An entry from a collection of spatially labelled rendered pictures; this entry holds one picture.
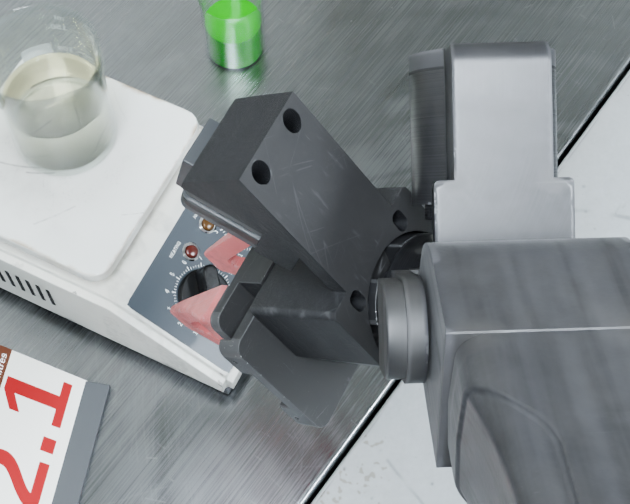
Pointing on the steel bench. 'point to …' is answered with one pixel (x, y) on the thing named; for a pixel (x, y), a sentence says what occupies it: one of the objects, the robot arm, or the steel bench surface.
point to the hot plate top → (83, 186)
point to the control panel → (159, 289)
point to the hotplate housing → (106, 293)
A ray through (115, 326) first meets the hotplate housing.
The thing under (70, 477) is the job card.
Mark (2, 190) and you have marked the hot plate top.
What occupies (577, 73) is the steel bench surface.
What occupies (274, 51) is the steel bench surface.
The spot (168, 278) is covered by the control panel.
